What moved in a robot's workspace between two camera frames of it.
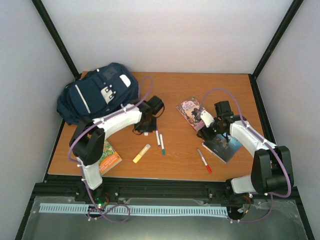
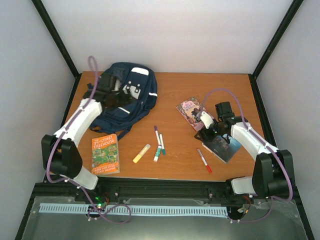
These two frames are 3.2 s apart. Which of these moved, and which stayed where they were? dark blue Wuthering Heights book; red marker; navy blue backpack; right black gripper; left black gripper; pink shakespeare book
Moved: left black gripper; navy blue backpack
Stayed: pink shakespeare book; dark blue Wuthering Heights book; right black gripper; red marker
